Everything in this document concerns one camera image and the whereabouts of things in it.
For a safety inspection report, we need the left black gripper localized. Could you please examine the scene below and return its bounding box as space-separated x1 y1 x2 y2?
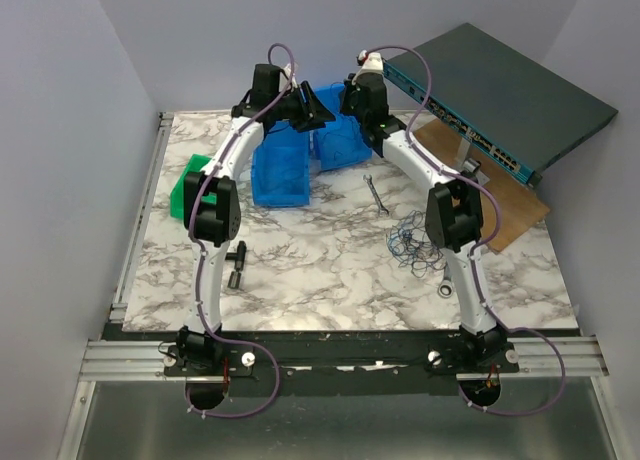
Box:
270 81 333 133

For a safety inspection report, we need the dark purple cable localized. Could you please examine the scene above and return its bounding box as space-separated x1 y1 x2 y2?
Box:
319 117 364 164

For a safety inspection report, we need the blue cable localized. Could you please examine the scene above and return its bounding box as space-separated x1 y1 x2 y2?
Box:
385 209 447 279

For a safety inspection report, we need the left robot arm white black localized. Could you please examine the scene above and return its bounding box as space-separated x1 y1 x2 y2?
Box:
176 63 335 375

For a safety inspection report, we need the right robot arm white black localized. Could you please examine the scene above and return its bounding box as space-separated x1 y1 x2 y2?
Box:
341 73 507 373

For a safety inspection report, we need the blue plastic bin right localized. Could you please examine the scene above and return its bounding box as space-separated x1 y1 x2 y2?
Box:
311 82 372 171

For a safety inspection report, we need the blue plastic bin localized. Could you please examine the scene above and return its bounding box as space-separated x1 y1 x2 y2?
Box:
251 121 310 208
311 82 372 171

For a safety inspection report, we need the blue plastic bin left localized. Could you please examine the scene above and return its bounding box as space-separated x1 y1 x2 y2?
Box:
251 121 310 208

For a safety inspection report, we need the small silver wrench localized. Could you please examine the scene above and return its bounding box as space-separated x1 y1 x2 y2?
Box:
363 174 390 216

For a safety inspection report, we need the green plastic bin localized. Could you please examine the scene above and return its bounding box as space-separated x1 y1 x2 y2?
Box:
170 154 211 220

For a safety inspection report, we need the wooden board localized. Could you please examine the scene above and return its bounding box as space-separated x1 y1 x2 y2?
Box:
414 120 550 253

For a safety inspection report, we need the large ratchet wrench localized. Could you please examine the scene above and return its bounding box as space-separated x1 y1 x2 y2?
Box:
438 269 454 298

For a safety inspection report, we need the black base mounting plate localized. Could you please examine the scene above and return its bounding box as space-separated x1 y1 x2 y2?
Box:
99 322 521 397

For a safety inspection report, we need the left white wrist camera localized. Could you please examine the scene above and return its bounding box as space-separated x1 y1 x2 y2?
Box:
280 63 299 92

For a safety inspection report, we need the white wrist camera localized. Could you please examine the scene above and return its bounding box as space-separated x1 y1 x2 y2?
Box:
351 50 384 84
280 63 299 92

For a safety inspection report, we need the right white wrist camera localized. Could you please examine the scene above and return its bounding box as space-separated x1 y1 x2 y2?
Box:
351 50 384 84

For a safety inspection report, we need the aluminium frame rail left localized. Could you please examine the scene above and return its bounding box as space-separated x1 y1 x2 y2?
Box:
108 112 174 323

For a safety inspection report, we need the metal switch stand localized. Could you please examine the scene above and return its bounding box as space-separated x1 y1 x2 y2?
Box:
454 137 489 186

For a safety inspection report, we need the dark network switch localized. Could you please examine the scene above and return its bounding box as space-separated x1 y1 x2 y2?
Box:
384 23 618 188

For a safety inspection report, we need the black T-handle tool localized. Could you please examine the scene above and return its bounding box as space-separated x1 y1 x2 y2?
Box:
225 240 247 290

